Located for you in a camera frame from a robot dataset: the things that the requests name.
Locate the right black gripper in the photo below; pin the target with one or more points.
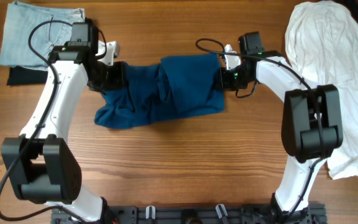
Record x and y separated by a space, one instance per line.
225 78

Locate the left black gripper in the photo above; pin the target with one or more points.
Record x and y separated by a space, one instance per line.
117 82

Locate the dark blue t-shirt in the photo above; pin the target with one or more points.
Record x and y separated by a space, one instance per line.
177 87

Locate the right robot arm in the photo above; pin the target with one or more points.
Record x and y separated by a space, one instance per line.
311 130

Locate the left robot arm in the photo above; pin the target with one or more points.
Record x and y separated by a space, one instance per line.
39 164

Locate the folded black garment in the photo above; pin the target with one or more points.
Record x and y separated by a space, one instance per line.
24 76

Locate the folded light blue jeans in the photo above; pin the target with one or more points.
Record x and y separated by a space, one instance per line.
21 19

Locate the white shirt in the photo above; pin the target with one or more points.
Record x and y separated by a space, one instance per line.
321 42

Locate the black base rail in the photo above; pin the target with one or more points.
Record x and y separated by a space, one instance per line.
197 214

